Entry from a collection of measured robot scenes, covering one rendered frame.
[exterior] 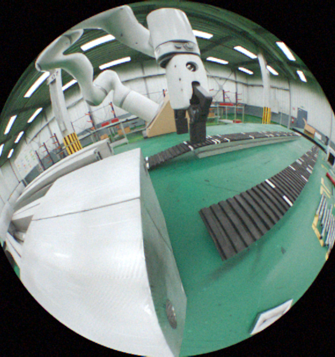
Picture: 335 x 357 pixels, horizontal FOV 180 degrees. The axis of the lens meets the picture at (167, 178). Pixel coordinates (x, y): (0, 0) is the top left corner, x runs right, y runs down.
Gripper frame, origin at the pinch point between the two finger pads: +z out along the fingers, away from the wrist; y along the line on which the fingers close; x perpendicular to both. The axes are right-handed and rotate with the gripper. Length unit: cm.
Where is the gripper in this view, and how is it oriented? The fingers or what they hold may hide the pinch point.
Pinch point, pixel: (189, 132)
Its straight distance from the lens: 23.8
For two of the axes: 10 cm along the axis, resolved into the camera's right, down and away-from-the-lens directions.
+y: -2.2, -5.7, 7.9
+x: -9.6, 2.6, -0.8
